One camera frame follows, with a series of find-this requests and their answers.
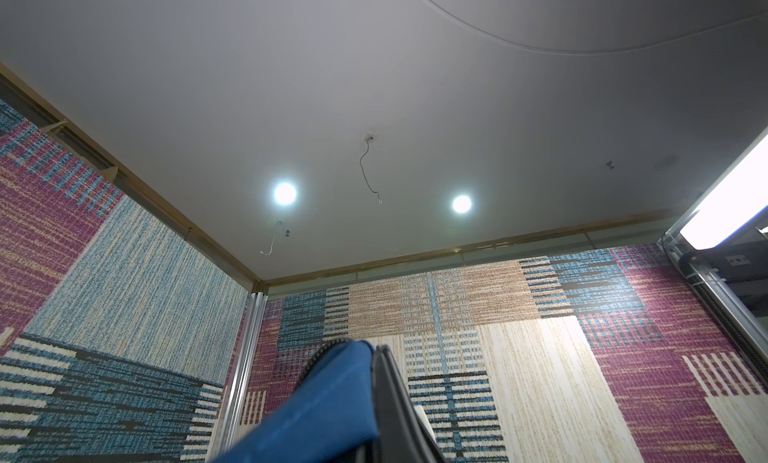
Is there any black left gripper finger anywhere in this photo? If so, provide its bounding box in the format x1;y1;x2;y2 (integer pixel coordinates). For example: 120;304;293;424
370;345;446;463

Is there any blue zip jacket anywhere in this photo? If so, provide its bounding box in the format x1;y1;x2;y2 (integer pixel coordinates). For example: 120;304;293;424
216;341;379;462

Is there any round ceiling light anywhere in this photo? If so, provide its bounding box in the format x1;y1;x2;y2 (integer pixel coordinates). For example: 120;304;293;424
272;180;299;208
451;194;473;214

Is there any long fluorescent ceiling lamp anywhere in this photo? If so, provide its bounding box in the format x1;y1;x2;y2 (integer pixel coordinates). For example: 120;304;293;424
680;130;767;250

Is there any hanging ceiling wire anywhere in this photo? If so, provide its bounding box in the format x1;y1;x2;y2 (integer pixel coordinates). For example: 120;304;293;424
259;220;292;257
358;132;384;205

